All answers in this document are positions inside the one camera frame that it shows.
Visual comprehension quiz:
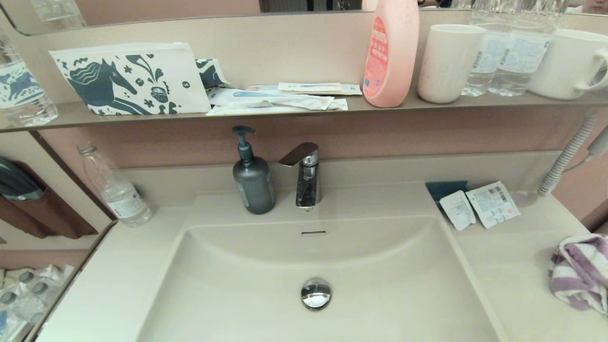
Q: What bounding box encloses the white ribbed handleless cup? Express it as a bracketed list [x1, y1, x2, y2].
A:
[417, 24, 487, 104]

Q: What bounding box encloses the small white horse print pouch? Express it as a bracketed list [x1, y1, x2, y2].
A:
[196, 58, 231, 90]

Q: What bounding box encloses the brown fabric bag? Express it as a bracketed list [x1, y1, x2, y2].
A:
[0, 161, 99, 239]

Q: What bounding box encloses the dark blue tray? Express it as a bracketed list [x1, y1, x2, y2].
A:
[425, 180, 469, 209]

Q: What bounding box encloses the grey wall shelf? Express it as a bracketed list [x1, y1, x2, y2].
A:
[0, 89, 608, 133]

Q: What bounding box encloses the grey pump soap bottle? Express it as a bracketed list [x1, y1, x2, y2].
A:
[232, 125, 276, 215]

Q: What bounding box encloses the wall mirror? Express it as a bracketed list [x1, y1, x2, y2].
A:
[0, 0, 608, 37]

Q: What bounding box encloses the slim packet with blue stripe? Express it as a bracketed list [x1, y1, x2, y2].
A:
[277, 82, 342, 93]

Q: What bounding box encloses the white coiled hose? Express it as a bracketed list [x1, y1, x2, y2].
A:
[537, 111, 600, 198]

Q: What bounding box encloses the large white horse print pouch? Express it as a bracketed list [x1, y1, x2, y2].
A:
[48, 42, 212, 115]

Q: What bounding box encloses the chrome sink drain stopper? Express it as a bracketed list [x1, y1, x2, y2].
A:
[300, 277, 332, 311]

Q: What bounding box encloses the clear labelled water bottle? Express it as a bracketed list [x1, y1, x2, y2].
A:
[488, 0, 570, 97]
[461, 0, 510, 97]

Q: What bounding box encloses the small white sachet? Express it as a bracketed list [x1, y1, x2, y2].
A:
[439, 190, 477, 231]

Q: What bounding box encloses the chrome faucet spout body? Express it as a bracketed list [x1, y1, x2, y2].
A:
[296, 163, 323, 212]

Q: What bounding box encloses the black hair dryer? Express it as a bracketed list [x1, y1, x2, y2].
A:
[0, 157, 46, 201]

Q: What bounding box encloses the purple white striped towel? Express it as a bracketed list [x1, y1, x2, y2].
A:
[549, 234, 608, 315]

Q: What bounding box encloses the beige ceramic sink basin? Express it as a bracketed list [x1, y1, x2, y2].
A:
[137, 183, 503, 342]

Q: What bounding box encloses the grey hair dryer handset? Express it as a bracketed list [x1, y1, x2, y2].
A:
[587, 128, 608, 158]

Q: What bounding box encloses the white ribbed mug with handle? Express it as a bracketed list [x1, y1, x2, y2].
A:
[528, 28, 608, 100]

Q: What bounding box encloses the water bottle blue horse label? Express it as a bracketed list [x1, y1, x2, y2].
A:
[0, 26, 59, 127]

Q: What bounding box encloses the shrink wrapped water bottle pack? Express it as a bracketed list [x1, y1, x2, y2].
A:
[0, 265, 76, 342]

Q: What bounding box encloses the long plain white packet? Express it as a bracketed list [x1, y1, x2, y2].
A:
[206, 98, 349, 117]

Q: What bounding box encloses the white toothbrush packet blue print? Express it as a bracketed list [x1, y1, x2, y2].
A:
[208, 86, 337, 112]

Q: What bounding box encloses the white sachet with barcode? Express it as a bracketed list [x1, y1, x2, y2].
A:
[465, 181, 522, 229]

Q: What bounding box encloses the chrome faucet lever handle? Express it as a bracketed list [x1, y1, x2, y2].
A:
[278, 142, 319, 167]

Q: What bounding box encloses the pink lotion bottle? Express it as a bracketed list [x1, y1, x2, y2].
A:
[362, 0, 420, 108]

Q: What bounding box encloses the wide flat white packet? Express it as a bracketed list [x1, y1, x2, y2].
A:
[247, 84, 363, 96]

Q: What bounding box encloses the clear nearly empty plastic bottle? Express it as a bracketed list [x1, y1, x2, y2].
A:
[77, 142, 152, 228]

